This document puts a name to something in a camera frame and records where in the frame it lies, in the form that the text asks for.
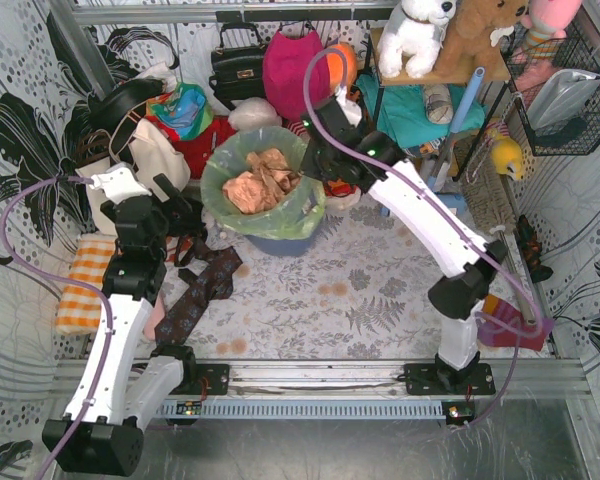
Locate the green plastic trash bag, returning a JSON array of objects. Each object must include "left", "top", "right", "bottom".
[{"left": 200, "top": 126, "right": 326, "bottom": 240}]

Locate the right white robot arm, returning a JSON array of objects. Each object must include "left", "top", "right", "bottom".
[{"left": 301, "top": 98, "right": 507, "bottom": 395}]

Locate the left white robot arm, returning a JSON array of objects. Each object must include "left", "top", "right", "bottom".
[{"left": 42, "top": 166, "right": 198, "bottom": 476}]

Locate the cream canvas tote bag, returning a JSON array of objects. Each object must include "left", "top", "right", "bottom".
[{"left": 86, "top": 119, "right": 191, "bottom": 236}]

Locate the blue trash bin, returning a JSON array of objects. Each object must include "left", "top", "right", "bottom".
[{"left": 246, "top": 233, "right": 316, "bottom": 257}]

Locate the magenta felt bag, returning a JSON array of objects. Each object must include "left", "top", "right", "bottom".
[{"left": 263, "top": 30, "right": 324, "bottom": 122}]

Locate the red garment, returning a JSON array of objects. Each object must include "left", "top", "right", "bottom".
[{"left": 163, "top": 116, "right": 236, "bottom": 180}]

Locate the crumpled orange paper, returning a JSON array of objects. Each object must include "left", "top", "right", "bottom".
[{"left": 222, "top": 148, "right": 302, "bottom": 215}]

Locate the dark patterned necktie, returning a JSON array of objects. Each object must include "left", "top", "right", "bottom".
[{"left": 154, "top": 237, "right": 242, "bottom": 346}]

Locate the white fluffy plush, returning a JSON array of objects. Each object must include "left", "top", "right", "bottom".
[{"left": 228, "top": 97, "right": 282, "bottom": 131}]

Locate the teal cloth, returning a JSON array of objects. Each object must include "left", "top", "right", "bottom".
[{"left": 356, "top": 75, "right": 486, "bottom": 149}]

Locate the orange plush toy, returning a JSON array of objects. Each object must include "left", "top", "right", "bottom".
[{"left": 326, "top": 43, "right": 357, "bottom": 92}]

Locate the colourful silk scarf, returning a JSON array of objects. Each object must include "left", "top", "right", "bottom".
[{"left": 145, "top": 83, "right": 214, "bottom": 142}]

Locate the black leather handbag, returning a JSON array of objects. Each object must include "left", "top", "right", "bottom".
[{"left": 208, "top": 22, "right": 268, "bottom": 111}]

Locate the black hat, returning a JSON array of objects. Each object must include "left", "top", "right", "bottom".
[{"left": 89, "top": 78, "right": 164, "bottom": 130}]

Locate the orange checkered towel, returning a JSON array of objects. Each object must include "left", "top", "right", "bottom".
[{"left": 55, "top": 234, "right": 115, "bottom": 335}]

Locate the white plush dog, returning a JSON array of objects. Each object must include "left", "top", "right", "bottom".
[{"left": 378, "top": 0, "right": 457, "bottom": 79}]

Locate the brown teddy bear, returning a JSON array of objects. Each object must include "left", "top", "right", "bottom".
[{"left": 434, "top": 0, "right": 528, "bottom": 80}]

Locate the yellow plush toy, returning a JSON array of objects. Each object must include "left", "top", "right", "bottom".
[{"left": 488, "top": 128, "right": 523, "bottom": 181}]

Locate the wooden shelf board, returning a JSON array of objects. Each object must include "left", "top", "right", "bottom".
[{"left": 377, "top": 54, "right": 510, "bottom": 87}]

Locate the silver foil pouch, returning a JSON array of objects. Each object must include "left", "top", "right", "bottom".
[{"left": 526, "top": 69, "right": 600, "bottom": 130}]

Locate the pink plush toy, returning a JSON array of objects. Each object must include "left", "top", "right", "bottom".
[{"left": 521, "top": 0, "right": 582, "bottom": 48}]

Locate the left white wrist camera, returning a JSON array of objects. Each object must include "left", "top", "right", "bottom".
[{"left": 90, "top": 163, "right": 152, "bottom": 205}]

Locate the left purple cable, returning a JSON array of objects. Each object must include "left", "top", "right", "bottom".
[{"left": 0, "top": 175, "right": 116, "bottom": 480}]

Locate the black wire basket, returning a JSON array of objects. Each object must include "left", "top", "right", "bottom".
[{"left": 501, "top": 24, "right": 600, "bottom": 157}]

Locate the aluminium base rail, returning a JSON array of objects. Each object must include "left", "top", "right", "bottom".
[{"left": 54, "top": 357, "right": 594, "bottom": 401}]

